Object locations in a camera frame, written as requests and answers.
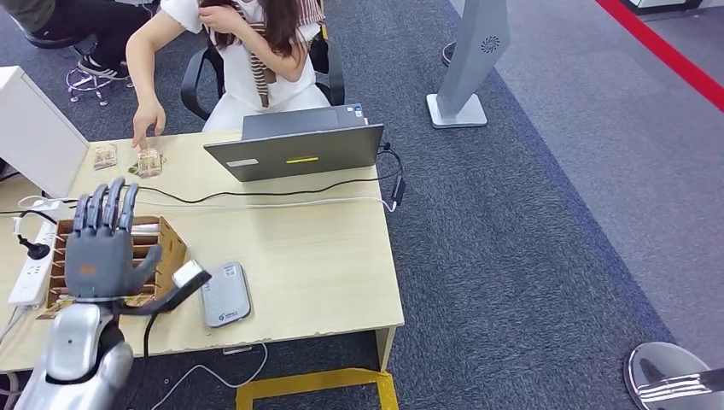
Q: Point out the person's left hand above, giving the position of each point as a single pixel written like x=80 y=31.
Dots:
x=223 y=20

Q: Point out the person's right hand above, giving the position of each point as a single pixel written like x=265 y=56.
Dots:
x=150 y=119

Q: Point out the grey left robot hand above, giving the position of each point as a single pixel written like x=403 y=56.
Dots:
x=99 y=260

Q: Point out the hotel key card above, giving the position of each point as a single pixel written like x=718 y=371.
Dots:
x=51 y=313
x=141 y=300

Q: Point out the person's right forearm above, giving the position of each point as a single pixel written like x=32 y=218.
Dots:
x=144 y=79

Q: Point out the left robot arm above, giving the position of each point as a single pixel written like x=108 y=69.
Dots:
x=73 y=351

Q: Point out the person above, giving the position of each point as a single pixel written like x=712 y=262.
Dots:
x=85 y=22
x=249 y=73

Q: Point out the wooden card organizer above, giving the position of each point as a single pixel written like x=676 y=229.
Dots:
x=172 y=249

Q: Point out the white cards stack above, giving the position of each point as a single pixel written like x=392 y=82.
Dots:
x=146 y=228

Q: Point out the black office chair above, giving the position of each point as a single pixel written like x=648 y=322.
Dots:
x=192 y=79

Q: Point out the black plug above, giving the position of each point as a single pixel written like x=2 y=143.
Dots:
x=37 y=250

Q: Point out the chrome stool base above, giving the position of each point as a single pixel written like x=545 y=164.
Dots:
x=87 y=84

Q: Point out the white power strip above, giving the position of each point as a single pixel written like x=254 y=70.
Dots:
x=28 y=280

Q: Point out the white cabinet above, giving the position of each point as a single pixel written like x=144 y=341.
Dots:
x=34 y=130

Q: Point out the grey laptop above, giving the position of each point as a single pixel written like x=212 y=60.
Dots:
x=294 y=153

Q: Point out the clear plastic clip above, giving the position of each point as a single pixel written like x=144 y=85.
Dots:
x=237 y=350

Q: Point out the black power adapter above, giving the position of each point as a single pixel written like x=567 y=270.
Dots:
x=397 y=191

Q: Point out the yellow floor tape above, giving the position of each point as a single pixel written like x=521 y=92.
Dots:
x=317 y=380

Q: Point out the grey kiosk stand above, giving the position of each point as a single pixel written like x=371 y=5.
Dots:
x=472 y=56

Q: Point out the beige desk side panel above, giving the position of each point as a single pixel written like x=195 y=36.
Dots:
x=384 y=348

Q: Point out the white furniture base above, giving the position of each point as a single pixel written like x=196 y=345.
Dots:
x=659 y=4

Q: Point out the red floor tape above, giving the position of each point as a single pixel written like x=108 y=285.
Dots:
x=667 y=52

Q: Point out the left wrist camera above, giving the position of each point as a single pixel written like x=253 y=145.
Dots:
x=189 y=274

